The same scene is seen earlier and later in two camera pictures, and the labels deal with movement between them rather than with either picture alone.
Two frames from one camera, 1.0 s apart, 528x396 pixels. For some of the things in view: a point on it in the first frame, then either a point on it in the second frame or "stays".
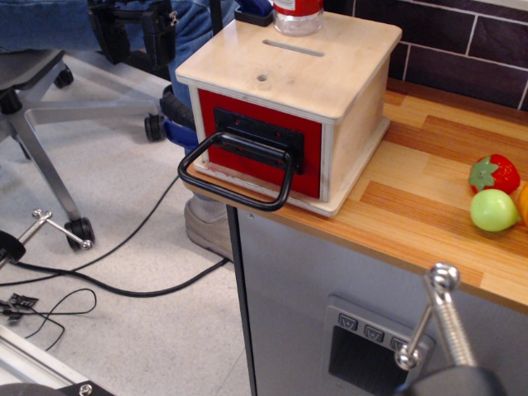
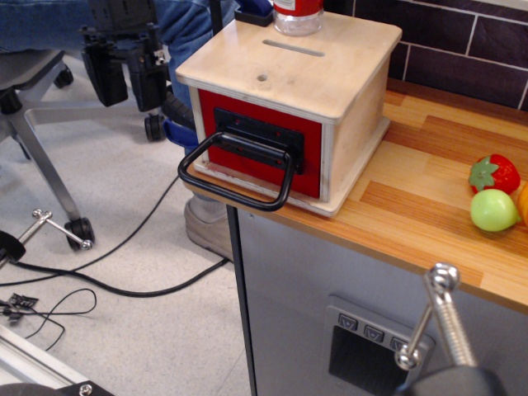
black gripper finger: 112,36 -> 106,71
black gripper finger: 160,36 -> 149,79
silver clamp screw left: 44,218 stays
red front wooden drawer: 261,166 stays
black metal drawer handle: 244,132 stays
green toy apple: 493,210 stays
